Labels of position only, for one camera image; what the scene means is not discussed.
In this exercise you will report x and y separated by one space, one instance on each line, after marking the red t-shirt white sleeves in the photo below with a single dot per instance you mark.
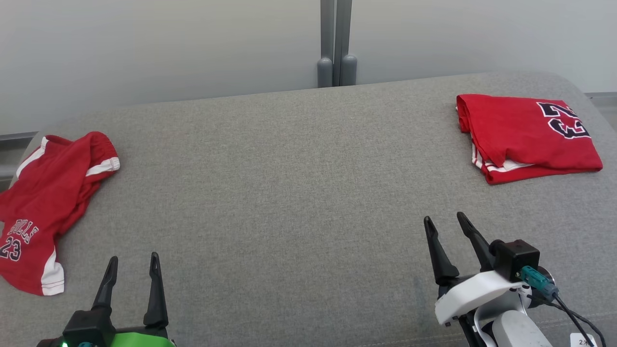
520 135

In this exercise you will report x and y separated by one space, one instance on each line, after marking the grey partition post rounded feet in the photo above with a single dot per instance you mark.
336 48

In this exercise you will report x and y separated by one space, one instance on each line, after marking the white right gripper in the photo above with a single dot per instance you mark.
475 294

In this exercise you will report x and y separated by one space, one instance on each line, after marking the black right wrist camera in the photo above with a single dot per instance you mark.
516 258

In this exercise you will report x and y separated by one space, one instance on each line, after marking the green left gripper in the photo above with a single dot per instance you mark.
142 340

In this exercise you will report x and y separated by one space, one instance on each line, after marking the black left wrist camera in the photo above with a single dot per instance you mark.
87 327

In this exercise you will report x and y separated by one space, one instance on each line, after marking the red shorts number 23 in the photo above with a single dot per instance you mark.
48 202

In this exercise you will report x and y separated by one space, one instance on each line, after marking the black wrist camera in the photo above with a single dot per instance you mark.
87 327
516 258

